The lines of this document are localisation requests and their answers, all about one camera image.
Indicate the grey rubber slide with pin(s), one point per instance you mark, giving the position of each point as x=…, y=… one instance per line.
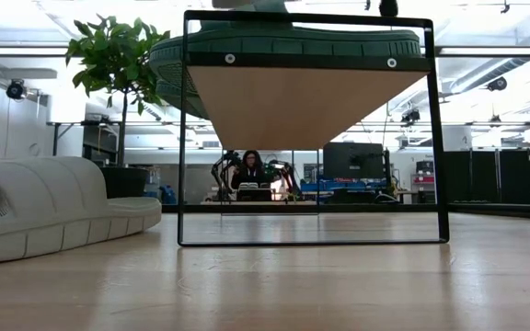
x=53, y=202

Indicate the black tabletop robot arm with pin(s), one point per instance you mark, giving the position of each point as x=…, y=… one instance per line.
x=221, y=170
x=288, y=177

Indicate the black computer monitor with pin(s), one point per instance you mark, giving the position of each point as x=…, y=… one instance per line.
x=352, y=161

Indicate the black cabinet row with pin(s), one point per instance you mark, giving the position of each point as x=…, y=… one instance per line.
x=513, y=177

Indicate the person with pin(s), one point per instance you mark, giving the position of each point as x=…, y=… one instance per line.
x=251, y=172

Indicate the green leafy plant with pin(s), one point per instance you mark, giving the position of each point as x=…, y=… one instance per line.
x=113, y=55

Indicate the black plant pot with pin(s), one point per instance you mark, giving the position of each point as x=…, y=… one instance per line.
x=124, y=181

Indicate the black ceiling camera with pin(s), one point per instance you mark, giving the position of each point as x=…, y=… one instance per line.
x=497, y=83
x=15, y=90
x=410, y=117

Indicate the wooden shelf black metal frame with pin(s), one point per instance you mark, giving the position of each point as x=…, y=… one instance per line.
x=302, y=106

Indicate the black aluminium table frame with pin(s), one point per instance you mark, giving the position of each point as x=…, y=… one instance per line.
x=499, y=209

